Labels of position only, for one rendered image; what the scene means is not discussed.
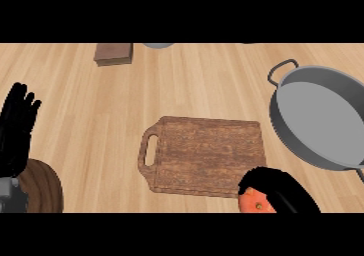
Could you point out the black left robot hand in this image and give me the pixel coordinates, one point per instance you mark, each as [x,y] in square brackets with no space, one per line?
[10,133]

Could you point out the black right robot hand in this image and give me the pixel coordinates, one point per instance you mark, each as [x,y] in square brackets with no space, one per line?
[282,190]

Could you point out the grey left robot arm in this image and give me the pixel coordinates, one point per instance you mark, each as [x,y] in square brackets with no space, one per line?
[6,196]

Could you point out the round dark wooden board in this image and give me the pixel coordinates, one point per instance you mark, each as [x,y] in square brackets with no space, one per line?
[41,188]

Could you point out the brown wooden cutting board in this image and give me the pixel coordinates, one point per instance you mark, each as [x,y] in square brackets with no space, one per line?
[204,156]

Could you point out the small brown wooden block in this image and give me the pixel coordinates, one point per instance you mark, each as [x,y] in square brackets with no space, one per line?
[112,54]

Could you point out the grey round object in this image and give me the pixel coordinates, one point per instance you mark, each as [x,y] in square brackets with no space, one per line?
[158,45]

